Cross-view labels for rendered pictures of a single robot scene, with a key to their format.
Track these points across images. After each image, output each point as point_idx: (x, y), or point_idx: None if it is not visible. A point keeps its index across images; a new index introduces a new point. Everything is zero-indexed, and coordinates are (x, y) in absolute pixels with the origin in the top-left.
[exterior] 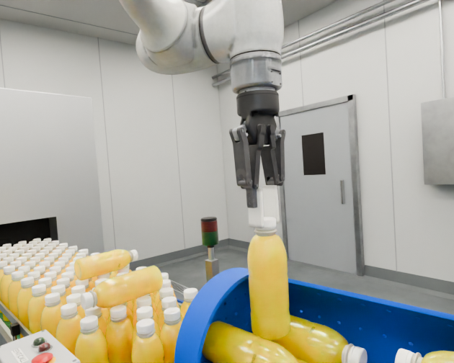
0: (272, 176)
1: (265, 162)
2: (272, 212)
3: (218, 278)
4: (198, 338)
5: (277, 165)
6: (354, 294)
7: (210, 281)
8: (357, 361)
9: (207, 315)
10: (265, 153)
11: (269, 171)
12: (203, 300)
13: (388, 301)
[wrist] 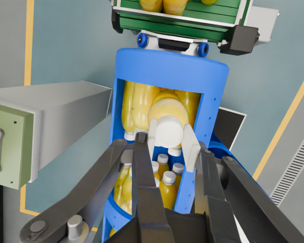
0: (196, 174)
1: (199, 185)
2: (183, 142)
3: (156, 61)
4: (116, 74)
5: (229, 194)
6: (185, 169)
7: (149, 55)
8: (168, 152)
9: (123, 76)
10: (199, 206)
11: (198, 178)
12: (130, 64)
13: (180, 189)
